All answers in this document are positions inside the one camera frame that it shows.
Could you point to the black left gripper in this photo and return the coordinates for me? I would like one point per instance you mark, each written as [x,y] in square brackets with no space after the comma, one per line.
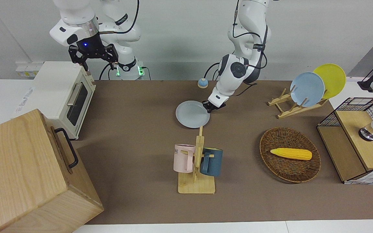
[218,105]

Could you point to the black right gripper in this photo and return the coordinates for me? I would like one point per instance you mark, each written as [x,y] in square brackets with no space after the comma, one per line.
[91,48]

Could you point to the gray round plate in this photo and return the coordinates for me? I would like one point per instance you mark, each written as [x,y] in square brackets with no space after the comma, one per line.
[191,114]

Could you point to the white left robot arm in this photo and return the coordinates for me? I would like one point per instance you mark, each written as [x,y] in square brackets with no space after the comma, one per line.
[238,69]

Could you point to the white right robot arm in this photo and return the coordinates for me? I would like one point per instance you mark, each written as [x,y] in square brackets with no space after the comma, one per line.
[76,16]

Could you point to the wooden plate rack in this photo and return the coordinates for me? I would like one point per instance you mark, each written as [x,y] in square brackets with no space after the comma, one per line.
[291,110]

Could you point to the light blue plate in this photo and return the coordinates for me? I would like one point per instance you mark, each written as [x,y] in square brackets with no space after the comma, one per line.
[307,89]

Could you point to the yellow plate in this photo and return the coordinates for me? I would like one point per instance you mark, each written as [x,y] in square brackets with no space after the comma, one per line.
[333,77]

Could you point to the small blue bell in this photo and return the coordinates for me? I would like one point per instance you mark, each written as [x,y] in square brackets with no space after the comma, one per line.
[203,83]

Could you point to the white toaster oven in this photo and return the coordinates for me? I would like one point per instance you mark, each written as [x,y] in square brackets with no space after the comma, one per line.
[52,90]

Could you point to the dark blue mug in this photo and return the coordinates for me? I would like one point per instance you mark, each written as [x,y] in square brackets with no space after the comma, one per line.
[214,163]

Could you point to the pink mug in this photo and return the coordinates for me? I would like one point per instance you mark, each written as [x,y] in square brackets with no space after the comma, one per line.
[181,160]

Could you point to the brown table mat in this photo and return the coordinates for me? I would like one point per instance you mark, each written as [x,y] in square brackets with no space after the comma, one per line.
[141,129]

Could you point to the wooden mug stand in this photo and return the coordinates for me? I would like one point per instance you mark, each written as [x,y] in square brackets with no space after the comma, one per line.
[196,186]

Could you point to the yellow corn cob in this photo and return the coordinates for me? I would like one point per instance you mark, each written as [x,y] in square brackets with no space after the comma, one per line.
[291,154]

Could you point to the brown wicker basket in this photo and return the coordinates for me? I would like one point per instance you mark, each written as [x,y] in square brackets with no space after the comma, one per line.
[287,171]

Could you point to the wooden box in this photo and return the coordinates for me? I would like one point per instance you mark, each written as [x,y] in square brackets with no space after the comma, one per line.
[18,174]

